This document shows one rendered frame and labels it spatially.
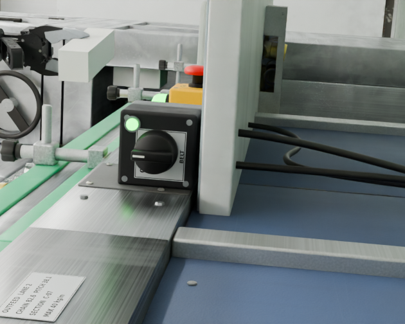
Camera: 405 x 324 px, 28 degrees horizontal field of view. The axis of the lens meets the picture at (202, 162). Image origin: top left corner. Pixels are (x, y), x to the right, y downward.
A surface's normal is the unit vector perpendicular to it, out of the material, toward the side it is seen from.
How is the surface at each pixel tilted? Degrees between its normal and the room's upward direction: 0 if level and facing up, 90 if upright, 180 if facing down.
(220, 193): 90
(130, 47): 90
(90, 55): 180
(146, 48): 90
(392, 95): 90
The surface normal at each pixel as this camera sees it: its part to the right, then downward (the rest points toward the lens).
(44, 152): -0.11, 0.20
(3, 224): 0.06, -0.98
